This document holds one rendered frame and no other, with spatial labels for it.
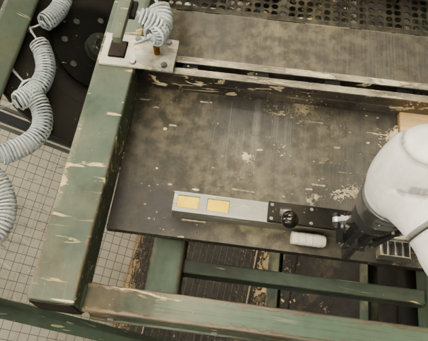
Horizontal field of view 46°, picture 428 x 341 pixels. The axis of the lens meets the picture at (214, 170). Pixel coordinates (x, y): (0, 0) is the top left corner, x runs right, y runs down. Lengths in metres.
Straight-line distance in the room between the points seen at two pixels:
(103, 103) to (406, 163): 0.79
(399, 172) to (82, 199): 0.70
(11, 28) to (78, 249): 0.94
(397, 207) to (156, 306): 0.57
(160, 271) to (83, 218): 0.22
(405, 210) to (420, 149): 0.09
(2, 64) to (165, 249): 0.85
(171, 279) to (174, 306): 0.12
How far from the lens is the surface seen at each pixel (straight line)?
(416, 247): 0.73
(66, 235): 1.11
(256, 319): 1.08
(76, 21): 1.98
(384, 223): 0.81
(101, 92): 1.27
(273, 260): 2.34
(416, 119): 1.41
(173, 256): 1.20
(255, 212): 1.16
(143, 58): 1.31
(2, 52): 1.76
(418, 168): 0.67
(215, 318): 1.08
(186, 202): 1.17
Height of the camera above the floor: 2.16
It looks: 26 degrees down
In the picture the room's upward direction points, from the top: 68 degrees counter-clockwise
